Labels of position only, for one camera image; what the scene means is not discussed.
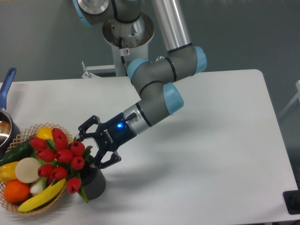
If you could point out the white frame at right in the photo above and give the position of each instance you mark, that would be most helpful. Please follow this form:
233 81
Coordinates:
292 105

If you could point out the blue handled saucepan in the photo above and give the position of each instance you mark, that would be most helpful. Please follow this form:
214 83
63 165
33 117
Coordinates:
8 129

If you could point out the red vegetable under banana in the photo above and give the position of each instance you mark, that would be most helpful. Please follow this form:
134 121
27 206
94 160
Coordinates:
50 181

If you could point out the yellow bell pepper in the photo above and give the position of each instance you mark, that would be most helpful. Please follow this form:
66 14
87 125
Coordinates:
7 172

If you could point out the orange fruit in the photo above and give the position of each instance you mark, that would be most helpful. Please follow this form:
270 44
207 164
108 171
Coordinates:
16 191

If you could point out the yellow banana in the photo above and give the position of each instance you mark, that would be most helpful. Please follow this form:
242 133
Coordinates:
42 198

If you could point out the dark grey ribbed vase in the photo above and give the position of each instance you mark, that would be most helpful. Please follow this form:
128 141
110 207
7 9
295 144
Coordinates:
93 180

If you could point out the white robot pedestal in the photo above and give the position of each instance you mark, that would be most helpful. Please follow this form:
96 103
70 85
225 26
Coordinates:
128 41

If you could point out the yellow lemon squash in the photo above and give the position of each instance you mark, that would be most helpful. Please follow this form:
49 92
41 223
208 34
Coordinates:
44 133

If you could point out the black device at table edge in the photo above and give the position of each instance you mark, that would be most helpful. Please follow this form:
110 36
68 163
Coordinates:
292 201

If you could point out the woven wicker basket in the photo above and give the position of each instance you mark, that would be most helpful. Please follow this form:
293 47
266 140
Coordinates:
24 135

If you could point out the green cucumber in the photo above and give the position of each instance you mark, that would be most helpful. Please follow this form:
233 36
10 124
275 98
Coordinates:
23 150

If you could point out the beige round disc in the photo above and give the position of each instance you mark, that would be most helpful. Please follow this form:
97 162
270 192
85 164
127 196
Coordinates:
26 170

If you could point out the green bok choy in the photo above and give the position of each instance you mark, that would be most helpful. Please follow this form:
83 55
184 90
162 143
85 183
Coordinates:
39 185

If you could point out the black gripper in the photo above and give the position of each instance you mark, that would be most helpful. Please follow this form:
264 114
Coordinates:
109 136

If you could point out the red tulip bouquet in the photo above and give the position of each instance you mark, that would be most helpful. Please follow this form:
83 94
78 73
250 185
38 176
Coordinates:
64 160

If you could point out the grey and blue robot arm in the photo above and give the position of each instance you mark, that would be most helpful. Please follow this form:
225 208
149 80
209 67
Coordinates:
153 81

